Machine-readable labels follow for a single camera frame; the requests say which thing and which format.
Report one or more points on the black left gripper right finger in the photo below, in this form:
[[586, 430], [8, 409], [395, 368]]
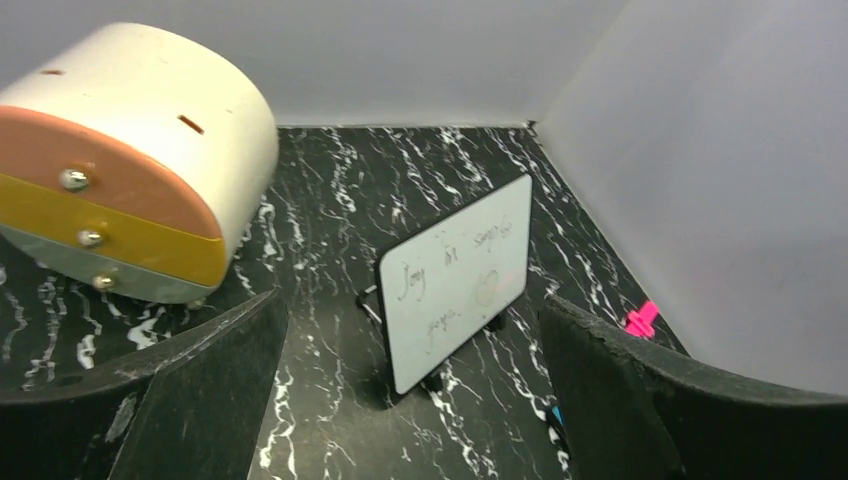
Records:
[[633, 409]]

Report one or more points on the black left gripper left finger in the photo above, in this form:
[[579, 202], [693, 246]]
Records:
[[190, 407]]

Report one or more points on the blue black whiteboard eraser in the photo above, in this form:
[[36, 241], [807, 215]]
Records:
[[554, 420]]

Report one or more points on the small white whiteboard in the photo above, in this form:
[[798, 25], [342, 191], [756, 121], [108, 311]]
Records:
[[435, 290]]

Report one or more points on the cream round drawer box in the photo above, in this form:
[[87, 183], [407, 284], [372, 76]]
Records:
[[133, 162]]

